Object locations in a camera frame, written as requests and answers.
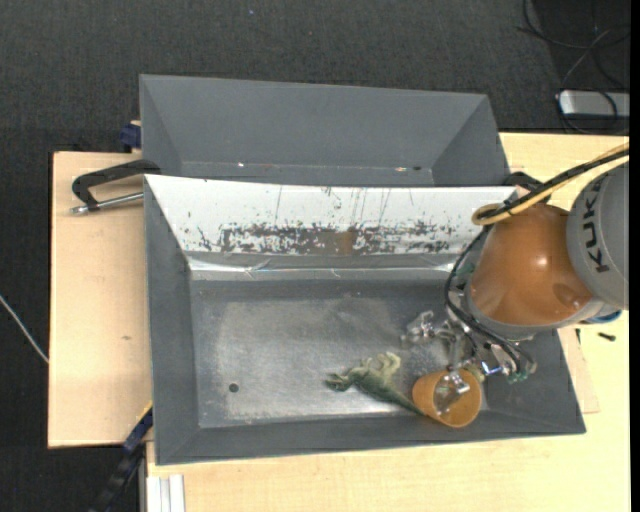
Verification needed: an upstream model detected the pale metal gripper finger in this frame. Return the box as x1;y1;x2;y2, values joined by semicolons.
399;309;447;349
432;370;472;417

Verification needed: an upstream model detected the orange cup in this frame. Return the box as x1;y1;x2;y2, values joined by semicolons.
411;367;484;429

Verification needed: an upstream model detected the green toy dinosaur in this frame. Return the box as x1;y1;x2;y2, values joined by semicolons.
324;351;427;417

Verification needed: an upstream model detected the grey metal bin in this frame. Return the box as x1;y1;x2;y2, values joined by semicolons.
138;73;587;467

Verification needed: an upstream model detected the pale wood flat board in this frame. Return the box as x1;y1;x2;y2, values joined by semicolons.
47;149;154;449

